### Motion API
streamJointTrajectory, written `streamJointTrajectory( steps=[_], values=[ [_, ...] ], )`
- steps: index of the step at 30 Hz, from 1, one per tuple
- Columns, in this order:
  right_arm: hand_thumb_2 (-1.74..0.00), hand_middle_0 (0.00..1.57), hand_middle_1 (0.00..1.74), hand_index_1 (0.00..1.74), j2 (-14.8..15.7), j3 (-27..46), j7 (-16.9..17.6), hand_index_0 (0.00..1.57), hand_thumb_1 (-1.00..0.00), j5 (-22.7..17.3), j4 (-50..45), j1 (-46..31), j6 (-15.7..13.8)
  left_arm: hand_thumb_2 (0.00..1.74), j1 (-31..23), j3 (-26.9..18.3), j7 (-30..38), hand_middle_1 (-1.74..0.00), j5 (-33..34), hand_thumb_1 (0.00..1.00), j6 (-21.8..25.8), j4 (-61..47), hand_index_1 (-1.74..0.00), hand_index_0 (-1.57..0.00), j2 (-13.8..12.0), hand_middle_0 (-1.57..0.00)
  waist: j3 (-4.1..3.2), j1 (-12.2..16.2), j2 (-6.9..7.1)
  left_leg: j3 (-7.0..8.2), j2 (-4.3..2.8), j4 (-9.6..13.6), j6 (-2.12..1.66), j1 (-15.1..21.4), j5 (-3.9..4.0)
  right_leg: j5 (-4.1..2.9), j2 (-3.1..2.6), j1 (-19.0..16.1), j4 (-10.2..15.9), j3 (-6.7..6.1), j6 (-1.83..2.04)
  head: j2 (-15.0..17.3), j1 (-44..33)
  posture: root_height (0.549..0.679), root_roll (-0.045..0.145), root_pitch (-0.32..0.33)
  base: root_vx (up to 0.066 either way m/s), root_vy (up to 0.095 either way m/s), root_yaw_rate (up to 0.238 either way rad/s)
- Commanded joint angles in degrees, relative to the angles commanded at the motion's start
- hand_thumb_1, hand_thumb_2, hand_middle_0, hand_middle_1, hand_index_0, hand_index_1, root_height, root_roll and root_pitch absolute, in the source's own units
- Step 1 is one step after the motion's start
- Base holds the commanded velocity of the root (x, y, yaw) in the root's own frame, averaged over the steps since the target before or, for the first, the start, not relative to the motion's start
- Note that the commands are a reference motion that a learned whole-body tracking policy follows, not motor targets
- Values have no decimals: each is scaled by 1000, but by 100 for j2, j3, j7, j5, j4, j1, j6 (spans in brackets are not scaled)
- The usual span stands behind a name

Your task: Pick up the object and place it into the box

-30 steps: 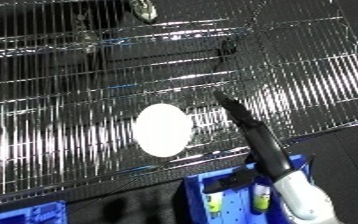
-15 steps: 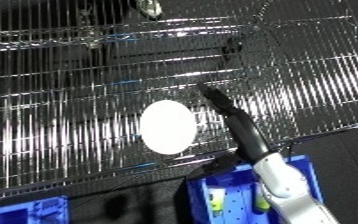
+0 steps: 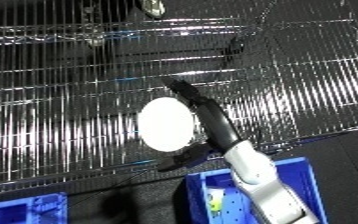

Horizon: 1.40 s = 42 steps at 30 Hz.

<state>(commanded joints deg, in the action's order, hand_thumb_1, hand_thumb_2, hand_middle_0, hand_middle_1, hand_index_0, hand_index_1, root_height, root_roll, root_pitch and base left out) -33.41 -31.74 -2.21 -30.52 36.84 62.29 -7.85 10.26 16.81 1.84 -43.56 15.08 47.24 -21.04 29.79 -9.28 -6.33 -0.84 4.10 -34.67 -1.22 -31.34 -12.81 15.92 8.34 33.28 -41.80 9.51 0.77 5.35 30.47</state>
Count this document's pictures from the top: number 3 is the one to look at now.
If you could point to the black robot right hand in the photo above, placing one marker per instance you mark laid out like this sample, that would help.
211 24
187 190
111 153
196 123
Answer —
217 126

